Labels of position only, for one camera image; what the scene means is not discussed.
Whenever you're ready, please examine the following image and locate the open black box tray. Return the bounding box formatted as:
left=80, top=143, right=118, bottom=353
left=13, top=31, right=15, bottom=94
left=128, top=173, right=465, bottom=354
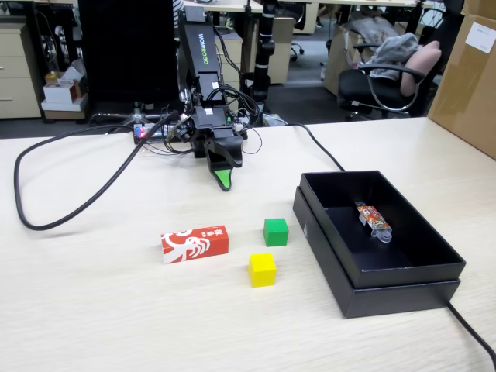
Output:
left=300, top=169, right=467, bottom=290

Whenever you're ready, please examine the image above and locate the large cardboard box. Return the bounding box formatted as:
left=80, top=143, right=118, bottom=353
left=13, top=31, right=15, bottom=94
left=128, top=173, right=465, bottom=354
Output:
left=428, top=13, right=496, bottom=161

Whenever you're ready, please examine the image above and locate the red and white carton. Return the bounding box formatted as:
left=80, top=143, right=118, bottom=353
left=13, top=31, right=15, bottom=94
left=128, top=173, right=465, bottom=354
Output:
left=160, top=224, right=230, bottom=265

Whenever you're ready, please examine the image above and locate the beige drawer cabinet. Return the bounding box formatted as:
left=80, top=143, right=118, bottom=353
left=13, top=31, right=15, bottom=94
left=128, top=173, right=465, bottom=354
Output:
left=0, top=21, right=43, bottom=119

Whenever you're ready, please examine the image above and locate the grey garment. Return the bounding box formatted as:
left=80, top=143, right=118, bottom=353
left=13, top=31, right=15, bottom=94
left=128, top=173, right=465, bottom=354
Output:
left=366, top=33, right=422, bottom=81

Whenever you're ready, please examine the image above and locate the green cube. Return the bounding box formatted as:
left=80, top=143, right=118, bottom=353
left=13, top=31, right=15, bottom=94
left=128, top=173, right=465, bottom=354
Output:
left=262, top=217, right=290, bottom=248

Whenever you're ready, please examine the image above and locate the pink cushion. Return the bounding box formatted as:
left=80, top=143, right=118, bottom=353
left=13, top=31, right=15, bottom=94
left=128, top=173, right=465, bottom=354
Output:
left=400, top=40, right=443, bottom=97

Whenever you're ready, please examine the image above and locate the plain beige cabinet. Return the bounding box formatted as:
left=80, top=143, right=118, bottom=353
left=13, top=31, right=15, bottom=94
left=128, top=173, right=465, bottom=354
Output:
left=267, top=17, right=296, bottom=85

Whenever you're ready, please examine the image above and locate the black computer monitor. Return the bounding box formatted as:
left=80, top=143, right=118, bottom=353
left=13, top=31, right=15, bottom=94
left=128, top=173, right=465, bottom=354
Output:
left=77, top=0, right=183, bottom=119

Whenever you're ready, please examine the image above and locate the cardboard box without label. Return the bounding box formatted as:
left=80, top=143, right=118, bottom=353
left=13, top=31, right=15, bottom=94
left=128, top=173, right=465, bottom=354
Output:
left=462, top=0, right=496, bottom=19

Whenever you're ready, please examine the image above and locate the white shipping label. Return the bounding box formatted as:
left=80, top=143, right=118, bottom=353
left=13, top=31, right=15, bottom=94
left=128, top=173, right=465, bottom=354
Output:
left=463, top=22, right=496, bottom=54

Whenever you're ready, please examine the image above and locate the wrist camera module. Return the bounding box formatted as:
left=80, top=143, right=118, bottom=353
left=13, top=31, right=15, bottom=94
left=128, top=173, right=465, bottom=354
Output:
left=166, top=117, right=194, bottom=143

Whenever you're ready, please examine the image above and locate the flat white box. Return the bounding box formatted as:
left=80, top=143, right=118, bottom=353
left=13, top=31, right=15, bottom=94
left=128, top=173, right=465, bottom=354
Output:
left=40, top=95, right=90, bottom=113

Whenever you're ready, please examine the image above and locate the black arm wire bundle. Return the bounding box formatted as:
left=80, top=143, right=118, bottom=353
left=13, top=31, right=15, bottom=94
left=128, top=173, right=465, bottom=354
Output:
left=205, top=26, right=264, bottom=156

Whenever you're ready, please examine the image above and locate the yellow cube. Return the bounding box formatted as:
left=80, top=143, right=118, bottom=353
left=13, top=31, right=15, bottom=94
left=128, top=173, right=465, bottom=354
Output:
left=247, top=252, right=277, bottom=288

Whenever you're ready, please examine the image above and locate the person in striped shirt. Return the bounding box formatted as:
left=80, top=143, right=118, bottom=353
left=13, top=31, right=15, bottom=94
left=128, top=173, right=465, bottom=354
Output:
left=172, top=0, right=186, bottom=29

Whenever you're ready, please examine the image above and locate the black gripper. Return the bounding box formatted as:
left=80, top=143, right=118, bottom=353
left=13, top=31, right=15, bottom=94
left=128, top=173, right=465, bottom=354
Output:
left=191, top=106, right=244, bottom=192

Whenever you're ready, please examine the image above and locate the black open box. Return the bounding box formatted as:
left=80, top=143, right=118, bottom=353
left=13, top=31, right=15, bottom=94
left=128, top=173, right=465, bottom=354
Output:
left=292, top=185, right=462, bottom=319

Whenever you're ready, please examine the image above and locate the black office chair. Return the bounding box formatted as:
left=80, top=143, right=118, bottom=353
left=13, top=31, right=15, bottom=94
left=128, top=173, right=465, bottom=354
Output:
left=336, top=40, right=443, bottom=120

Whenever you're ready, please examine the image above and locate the beige desk top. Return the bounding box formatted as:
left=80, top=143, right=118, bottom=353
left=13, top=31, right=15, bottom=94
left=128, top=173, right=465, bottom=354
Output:
left=184, top=0, right=264, bottom=13

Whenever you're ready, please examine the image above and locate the clear-cased controller board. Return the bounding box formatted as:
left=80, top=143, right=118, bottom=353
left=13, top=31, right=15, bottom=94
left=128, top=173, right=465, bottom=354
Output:
left=133, top=122, right=183, bottom=145

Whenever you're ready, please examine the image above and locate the beige pedestal cabinet with lock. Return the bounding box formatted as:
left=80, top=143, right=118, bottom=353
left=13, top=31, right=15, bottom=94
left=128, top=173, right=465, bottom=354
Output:
left=215, top=29, right=244, bottom=113

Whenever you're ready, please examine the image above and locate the thick black braided cable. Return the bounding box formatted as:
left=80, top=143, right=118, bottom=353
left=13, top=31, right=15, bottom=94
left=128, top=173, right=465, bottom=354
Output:
left=13, top=110, right=183, bottom=233

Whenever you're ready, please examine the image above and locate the white cardboard box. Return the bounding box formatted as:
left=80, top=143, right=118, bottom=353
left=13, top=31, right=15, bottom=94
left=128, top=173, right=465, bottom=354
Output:
left=42, top=82, right=83, bottom=105

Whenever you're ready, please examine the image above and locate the small candy packet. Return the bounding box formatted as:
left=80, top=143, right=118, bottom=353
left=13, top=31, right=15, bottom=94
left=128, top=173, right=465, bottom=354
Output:
left=354, top=200, right=393, bottom=244

